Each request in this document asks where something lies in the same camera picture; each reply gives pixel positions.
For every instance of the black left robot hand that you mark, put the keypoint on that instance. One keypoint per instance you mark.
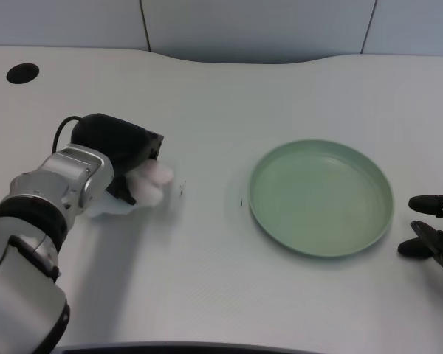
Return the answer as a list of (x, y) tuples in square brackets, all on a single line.
[(122, 145)]

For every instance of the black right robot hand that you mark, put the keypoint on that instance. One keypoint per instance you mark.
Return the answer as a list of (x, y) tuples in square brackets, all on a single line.
[(433, 225)]

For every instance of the white plush rabbit doll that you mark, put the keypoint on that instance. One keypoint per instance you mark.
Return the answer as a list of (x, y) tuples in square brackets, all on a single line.
[(149, 184)]

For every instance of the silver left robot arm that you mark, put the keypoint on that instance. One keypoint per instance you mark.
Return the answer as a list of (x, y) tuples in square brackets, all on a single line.
[(33, 236)]

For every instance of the green round plate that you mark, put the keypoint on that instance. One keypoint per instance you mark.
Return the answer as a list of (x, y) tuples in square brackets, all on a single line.
[(320, 197)]

